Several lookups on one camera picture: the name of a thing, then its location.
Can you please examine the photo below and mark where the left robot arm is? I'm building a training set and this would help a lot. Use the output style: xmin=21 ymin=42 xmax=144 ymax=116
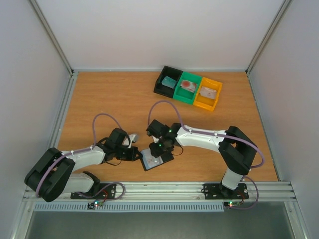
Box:
xmin=24 ymin=128 xmax=142 ymax=202

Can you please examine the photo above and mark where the white slotted cable duct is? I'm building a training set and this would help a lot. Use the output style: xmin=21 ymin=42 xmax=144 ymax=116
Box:
xmin=33 ymin=202 xmax=224 ymax=213

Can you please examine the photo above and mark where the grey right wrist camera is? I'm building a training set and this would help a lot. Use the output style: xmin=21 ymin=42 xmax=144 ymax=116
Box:
xmin=147 ymin=131 xmax=159 ymax=143

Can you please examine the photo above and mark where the yellow plastic bin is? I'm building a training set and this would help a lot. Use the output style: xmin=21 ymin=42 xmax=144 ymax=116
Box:
xmin=193 ymin=77 xmax=222 ymax=112

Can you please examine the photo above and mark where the white card with red pattern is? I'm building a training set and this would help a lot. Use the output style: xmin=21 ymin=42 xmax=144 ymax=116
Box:
xmin=143 ymin=151 xmax=163 ymax=170

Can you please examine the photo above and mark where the teal card stack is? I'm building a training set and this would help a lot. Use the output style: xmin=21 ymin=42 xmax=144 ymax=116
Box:
xmin=161 ymin=76 xmax=176 ymax=89

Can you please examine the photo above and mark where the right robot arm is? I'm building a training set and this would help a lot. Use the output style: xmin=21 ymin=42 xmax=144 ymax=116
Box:
xmin=141 ymin=120 xmax=257 ymax=199

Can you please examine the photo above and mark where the green plastic bin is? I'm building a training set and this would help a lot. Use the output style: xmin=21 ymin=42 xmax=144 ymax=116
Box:
xmin=173 ymin=71 xmax=202 ymax=105

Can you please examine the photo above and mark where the red patterned card stack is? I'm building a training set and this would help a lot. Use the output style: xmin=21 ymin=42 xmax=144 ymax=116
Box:
xmin=180 ymin=80 xmax=197 ymax=93

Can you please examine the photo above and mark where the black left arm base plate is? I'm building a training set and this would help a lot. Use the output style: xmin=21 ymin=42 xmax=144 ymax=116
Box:
xmin=70 ymin=183 xmax=116 ymax=200

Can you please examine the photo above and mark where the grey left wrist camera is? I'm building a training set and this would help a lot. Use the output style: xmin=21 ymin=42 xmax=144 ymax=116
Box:
xmin=128 ymin=133 xmax=139 ymax=148

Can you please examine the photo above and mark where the black plastic bin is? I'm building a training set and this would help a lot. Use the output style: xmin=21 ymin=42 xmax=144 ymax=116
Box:
xmin=154 ymin=66 xmax=183 ymax=98

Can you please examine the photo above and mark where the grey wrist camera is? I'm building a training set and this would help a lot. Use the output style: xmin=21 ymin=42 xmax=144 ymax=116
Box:
xmin=147 ymin=131 xmax=159 ymax=143
xmin=128 ymin=133 xmax=139 ymax=148

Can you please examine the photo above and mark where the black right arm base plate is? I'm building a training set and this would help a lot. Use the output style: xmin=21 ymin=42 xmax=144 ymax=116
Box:
xmin=201 ymin=183 xmax=249 ymax=200

